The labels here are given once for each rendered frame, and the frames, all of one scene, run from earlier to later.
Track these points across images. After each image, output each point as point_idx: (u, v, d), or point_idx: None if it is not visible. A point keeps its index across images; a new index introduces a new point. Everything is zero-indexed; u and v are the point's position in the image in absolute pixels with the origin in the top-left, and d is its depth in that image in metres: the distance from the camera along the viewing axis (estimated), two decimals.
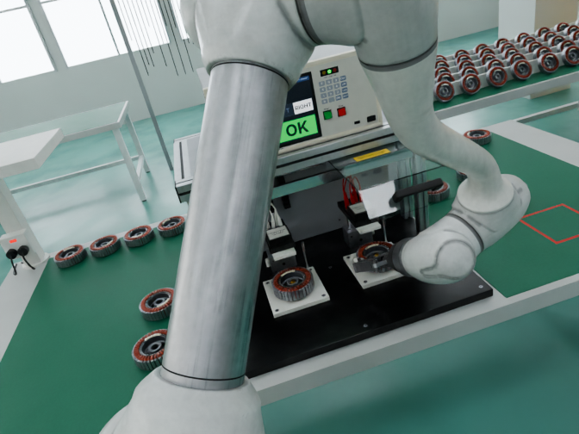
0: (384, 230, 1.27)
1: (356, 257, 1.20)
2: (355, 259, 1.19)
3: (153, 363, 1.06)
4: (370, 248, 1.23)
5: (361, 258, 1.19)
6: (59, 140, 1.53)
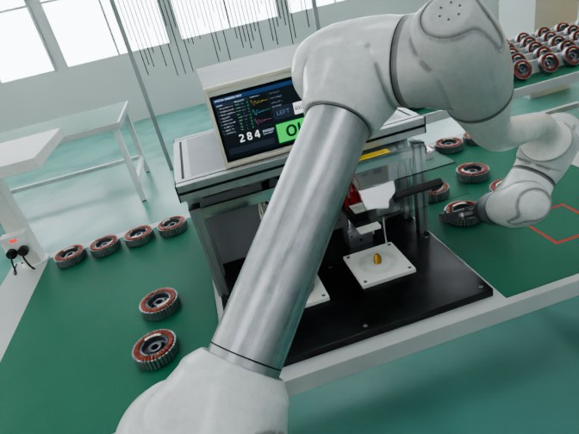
0: (384, 230, 1.27)
1: (443, 212, 1.37)
2: (441, 213, 1.36)
3: (153, 363, 1.06)
4: (458, 206, 1.40)
5: None
6: (59, 140, 1.53)
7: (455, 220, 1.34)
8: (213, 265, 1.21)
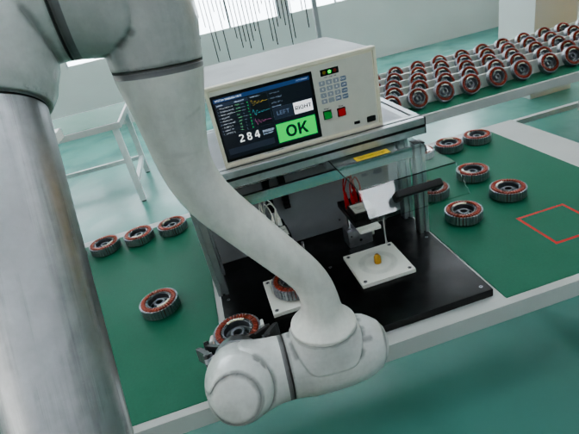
0: (384, 230, 1.27)
1: (212, 336, 1.01)
2: (210, 338, 1.00)
3: None
4: (458, 206, 1.40)
5: (448, 213, 1.36)
6: (59, 140, 1.53)
7: (455, 220, 1.34)
8: (213, 265, 1.21)
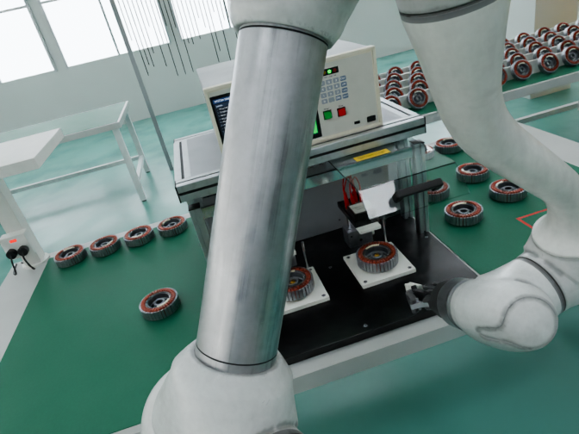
0: (384, 230, 1.27)
1: (408, 283, 1.02)
2: (407, 286, 1.01)
3: (382, 266, 1.16)
4: (458, 206, 1.40)
5: (448, 213, 1.36)
6: (59, 140, 1.53)
7: (455, 220, 1.34)
8: None
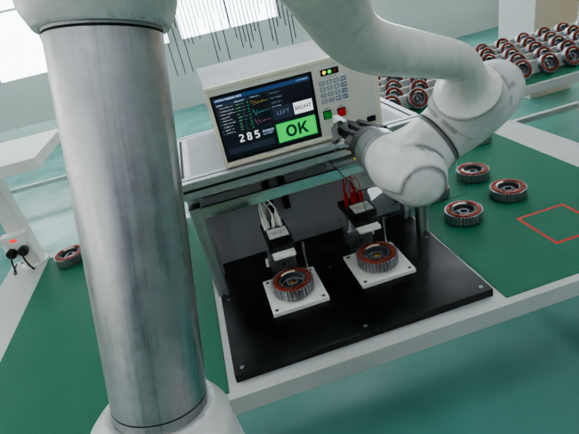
0: (384, 230, 1.27)
1: (336, 115, 1.07)
2: (334, 119, 1.06)
3: (382, 266, 1.16)
4: (458, 206, 1.40)
5: (448, 213, 1.36)
6: (59, 140, 1.53)
7: (455, 220, 1.34)
8: (213, 265, 1.21)
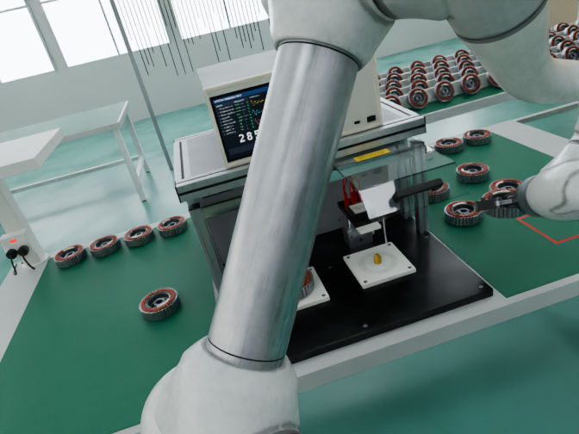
0: (384, 230, 1.27)
1: (481, 200, 1.14)
2: (479, 201, 1.14)
3: (510, 211, 1.09)
4: (458, 206, 1.40)
5: (448, 213, 1.36)
6: (59, 140, 1.53)
7: (455, 220, 1.34)
8: (213, 265, 1.21)
